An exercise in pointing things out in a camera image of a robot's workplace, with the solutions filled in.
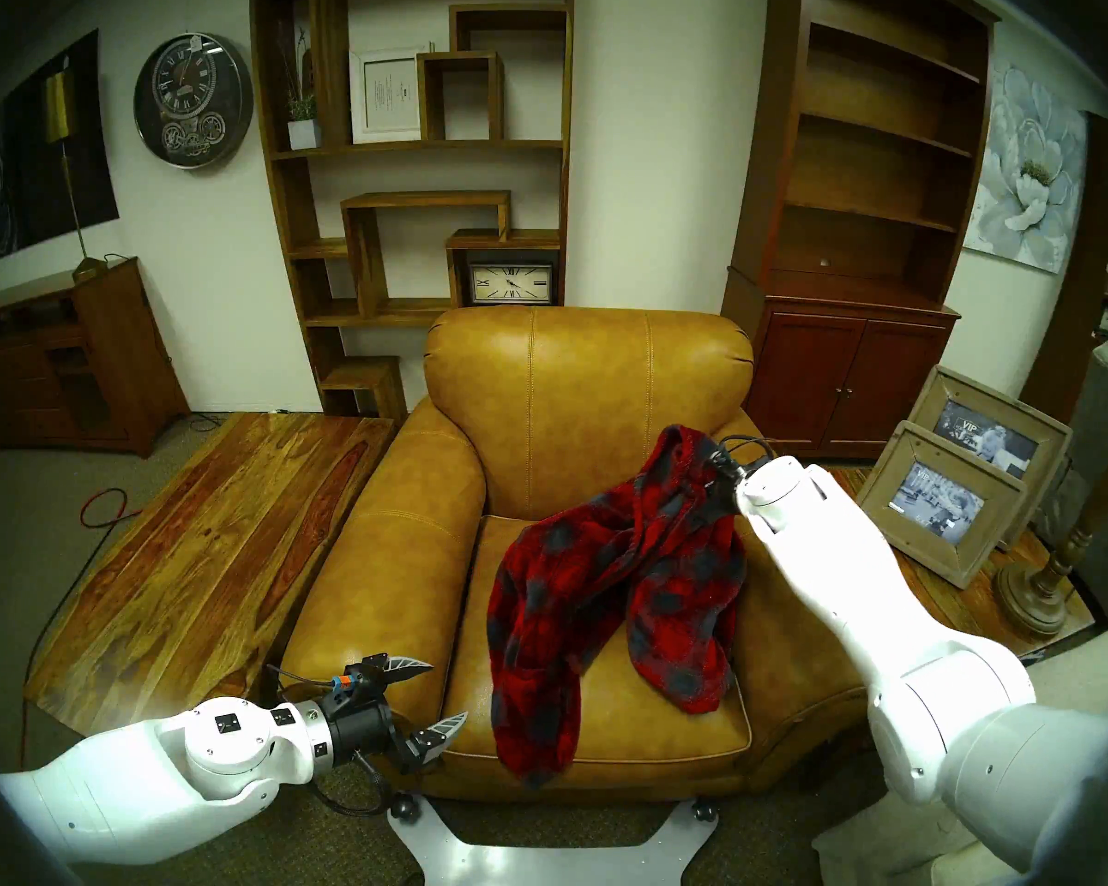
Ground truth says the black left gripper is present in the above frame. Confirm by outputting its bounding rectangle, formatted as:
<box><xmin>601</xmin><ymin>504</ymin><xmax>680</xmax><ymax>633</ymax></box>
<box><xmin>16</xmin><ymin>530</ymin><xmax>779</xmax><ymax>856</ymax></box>
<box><xmin>319</xmin><ymin>652</ymin><xmax>470</xmax><ymax>774</ymax></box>

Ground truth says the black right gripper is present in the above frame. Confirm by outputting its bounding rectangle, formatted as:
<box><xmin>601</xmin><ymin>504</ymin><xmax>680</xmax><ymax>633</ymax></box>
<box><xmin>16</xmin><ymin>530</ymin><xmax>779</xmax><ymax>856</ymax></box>
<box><xmin>705</xmin><ymin>446</ymin><xmax>751</xmax><ymax>518</ymax></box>

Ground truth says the red plaid flannel shirt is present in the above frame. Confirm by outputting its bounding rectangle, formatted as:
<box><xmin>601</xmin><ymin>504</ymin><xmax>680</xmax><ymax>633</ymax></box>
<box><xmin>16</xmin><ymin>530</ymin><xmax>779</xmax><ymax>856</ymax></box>
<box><xmin>487</xmin><ymin>423</ymin><xmax>749</xmax><ymax>788</ymax></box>

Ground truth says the tan leather armchair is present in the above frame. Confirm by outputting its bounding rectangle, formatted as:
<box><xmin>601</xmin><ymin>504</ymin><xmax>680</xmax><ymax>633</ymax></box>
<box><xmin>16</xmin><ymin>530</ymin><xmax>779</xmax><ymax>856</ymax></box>
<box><xmin>277</xmin><ymin>305</ymin><xmax>887</xmax><ymax>802</ymax></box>

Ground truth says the dark red wooden hutch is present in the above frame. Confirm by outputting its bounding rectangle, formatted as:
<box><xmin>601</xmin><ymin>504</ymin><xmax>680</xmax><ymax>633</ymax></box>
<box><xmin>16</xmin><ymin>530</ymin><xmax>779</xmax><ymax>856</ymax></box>
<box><xmin>720</xmin><ymin>0</ymin><xmax>1000</xmax><ymax>459</ymax></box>

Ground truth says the long streaked wooden table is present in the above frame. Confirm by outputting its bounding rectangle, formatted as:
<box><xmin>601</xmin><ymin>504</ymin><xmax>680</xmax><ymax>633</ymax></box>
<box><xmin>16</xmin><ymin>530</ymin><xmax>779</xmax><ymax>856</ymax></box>
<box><xmin>23</xmin><ymin>412</ymin><xmax>396</xmax><ymax>737</ymax></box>

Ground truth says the small streaked wooden side table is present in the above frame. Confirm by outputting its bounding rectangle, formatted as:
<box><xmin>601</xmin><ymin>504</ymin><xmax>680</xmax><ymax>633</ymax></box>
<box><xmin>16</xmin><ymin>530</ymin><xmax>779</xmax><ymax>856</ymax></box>
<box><xmin>831</xmin><ymin>464</ymin><xmax>1098</xmax><ymax>659</ymax></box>

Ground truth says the rectangular mantel clock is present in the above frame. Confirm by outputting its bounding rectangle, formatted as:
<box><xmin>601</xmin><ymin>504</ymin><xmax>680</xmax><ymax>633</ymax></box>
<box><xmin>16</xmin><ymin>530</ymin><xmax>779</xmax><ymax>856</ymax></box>
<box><xmin>468</xmin><ymin>263</ymin><xmax>555</xmax><ymax>305</ymax></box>

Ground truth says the turned wooden lamp base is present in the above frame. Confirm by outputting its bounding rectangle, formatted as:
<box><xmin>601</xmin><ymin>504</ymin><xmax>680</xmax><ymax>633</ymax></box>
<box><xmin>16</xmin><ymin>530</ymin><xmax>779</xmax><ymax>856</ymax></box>
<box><xmin>995</xmin><ymin>404</ymin><xmax>1108</xmax><ymax>638</ymax></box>

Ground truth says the dark wooden door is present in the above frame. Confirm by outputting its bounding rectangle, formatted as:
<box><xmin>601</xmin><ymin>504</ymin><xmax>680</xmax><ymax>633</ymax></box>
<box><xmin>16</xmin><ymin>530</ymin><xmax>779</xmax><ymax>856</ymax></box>
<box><xmin>1020</xmin><ymin>114</ymin><xmax>1108</xmax><ymax>424</ymax></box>

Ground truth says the white flower painting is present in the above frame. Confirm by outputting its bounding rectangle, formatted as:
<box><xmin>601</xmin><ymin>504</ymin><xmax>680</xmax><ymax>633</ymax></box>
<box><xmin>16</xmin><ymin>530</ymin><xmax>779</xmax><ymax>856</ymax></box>
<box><xmin>963</xmin><ymin>58</ymin><xmax>1089</xmax><ymax>274</ymax></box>

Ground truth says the brown wooden console cabinet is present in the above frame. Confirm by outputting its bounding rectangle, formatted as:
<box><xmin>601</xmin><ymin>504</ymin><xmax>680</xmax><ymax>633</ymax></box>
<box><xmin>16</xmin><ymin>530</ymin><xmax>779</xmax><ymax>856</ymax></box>
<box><xmin>0</xmin><ymin>258</ymin><xmax>190</xmax><ymax>459</ymax></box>

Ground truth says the open wooden shelf unit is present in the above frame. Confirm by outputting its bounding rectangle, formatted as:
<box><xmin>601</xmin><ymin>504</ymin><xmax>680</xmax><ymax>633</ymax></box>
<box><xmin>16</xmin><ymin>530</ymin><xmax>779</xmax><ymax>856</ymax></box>
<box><xmin>249</xmin><ymin>0</ymin><xmax>575</xmax><ymax>424</ymax></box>

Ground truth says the white framed certificate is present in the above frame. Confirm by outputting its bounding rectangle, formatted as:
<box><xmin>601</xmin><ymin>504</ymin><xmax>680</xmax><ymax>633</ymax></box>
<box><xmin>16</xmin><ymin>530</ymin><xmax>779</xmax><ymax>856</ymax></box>
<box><xmin>349</xmin><ymin>46</ymin><xmax>430</xmax><ymax>145</ymax></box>

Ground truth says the small potted plant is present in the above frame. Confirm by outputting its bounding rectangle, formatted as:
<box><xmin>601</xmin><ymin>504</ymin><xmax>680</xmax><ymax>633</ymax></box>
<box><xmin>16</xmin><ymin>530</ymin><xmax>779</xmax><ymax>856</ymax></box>
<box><xmin>277</xmin><ymin>26</ymin><xmax>322</xmax><ymax>151</ymax></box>

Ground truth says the gold table lamp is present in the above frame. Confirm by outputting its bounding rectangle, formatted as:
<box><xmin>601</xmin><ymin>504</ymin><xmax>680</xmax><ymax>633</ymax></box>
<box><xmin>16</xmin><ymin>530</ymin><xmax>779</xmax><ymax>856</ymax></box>
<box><xmin>42</xmin><ymin>67</ymin><xmax>109</xmax><ymax>283</ymax></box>

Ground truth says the looped black left wrist cable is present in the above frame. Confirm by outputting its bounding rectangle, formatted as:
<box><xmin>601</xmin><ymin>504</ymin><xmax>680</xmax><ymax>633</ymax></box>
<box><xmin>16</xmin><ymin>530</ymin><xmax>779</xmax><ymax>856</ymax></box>
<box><xmin>309</xmin><ymin>753</ymin><xmax>394</xmax><ymax>819</ymax></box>

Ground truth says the thin black left gripper cable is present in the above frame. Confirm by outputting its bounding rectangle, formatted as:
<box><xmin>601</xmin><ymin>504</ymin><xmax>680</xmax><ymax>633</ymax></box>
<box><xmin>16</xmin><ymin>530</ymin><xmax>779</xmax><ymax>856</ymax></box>
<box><xmin>263</xmin><ymin>663</ymin><xmax>343</xmax><ymax>693</ymax></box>

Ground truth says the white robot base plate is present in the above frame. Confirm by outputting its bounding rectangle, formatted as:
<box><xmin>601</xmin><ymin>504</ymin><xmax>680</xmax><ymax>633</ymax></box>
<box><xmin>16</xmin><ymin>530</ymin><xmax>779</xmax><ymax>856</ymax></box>
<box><xmin>388</xmin><ymin>796</ymin><xmax>721</xmax><ymax>886</ymax></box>

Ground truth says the grey wooden VIP picture frame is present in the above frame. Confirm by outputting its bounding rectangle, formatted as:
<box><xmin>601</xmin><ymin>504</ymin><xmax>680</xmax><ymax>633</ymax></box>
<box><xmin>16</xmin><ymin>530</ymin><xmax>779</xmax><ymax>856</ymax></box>
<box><xmin>909</xmin><ymin>365</ymin><xmax>1074</xmax><ymax>551</ymax></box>

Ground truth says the red floor cable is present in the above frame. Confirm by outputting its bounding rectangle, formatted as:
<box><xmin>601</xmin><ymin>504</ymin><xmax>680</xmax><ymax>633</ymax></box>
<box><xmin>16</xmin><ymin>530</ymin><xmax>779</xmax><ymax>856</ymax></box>
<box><xmin>78</xmin><ymin>487</ymin><xmax>144</xmax><ymax>531</ymax></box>

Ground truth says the round black wall clock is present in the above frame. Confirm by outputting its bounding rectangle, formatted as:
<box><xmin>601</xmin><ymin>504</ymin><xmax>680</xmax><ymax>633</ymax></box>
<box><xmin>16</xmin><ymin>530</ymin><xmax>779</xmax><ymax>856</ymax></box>
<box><xmin>134</xmin><ymin>32</ymin><xmax>254</xmax><ymax>169</ymax></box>

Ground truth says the dark zebra wall art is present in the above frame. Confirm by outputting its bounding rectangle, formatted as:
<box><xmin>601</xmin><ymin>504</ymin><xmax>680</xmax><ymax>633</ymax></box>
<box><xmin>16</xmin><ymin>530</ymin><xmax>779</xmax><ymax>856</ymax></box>
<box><xmin>0</xmin><ymin>30</ymin><xmax>119</xmax><ymax>265</ymax></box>

